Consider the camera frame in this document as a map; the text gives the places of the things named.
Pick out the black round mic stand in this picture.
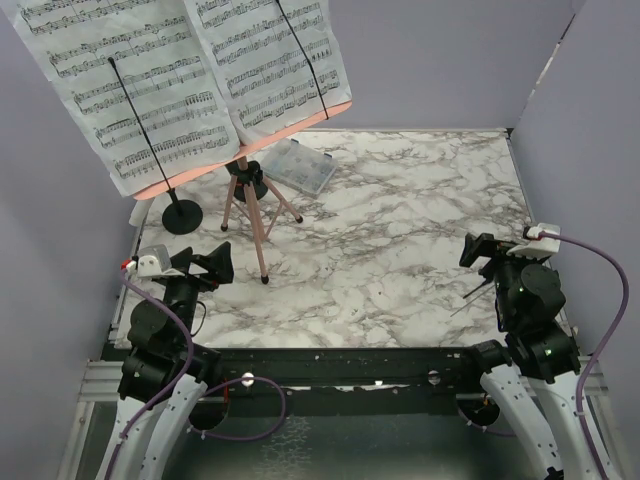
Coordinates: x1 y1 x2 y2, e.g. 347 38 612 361
162 188 203 235

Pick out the sheet music page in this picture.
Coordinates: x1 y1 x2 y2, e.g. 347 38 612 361
184 0 352 145
1 0 240 196

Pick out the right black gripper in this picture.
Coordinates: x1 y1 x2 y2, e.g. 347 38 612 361
460 230 546 325

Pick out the red yellow screwdriver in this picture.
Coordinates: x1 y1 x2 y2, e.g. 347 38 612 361
463 268 496 299

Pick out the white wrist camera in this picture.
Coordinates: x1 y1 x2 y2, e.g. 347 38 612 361
122 245 184 279
507 223 561 260

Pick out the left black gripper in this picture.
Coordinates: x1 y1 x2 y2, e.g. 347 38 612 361
163 240 234 348

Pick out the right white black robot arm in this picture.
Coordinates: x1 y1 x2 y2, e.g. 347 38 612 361
459 223 620 479

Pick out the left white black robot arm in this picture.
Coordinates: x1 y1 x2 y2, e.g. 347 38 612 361
97 242 234 479

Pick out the thin metal rod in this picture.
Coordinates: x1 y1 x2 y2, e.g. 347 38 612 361
449 289 491 318

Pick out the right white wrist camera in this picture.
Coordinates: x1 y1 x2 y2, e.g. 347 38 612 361
507 223 561 260

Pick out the pink music stand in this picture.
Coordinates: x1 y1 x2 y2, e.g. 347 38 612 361
134 0 354 286

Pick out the black mounting rail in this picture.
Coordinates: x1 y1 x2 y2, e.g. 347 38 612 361
191 347 497 427

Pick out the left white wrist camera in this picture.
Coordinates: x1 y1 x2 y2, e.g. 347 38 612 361
122 245 184 279

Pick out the clear plastic organizer box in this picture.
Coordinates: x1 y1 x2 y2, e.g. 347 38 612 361
261 139 337 198

